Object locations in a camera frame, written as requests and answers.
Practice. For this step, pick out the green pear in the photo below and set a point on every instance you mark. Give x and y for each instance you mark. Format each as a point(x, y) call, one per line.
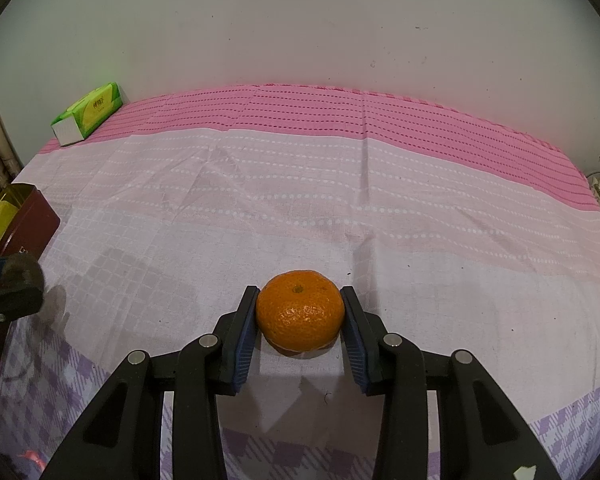
point(0, 220)

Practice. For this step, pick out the green tissue box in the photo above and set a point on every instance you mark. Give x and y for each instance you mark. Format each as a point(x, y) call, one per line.
point(92, 110)

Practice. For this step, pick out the pink and purple checked tablecloth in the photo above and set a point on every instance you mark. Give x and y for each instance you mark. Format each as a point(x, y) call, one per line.
point(380, 210)

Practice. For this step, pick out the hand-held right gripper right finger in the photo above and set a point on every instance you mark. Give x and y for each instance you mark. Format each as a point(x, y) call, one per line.
point(355, 350)

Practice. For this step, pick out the deep orange tangerine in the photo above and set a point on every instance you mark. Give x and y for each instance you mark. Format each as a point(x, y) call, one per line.
point(300, 310)

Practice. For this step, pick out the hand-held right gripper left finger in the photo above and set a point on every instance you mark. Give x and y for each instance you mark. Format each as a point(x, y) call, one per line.
point(242, 355)

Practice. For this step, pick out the dark red tin box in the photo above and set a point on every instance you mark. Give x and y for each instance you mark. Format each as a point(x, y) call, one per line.
point(30, 230)

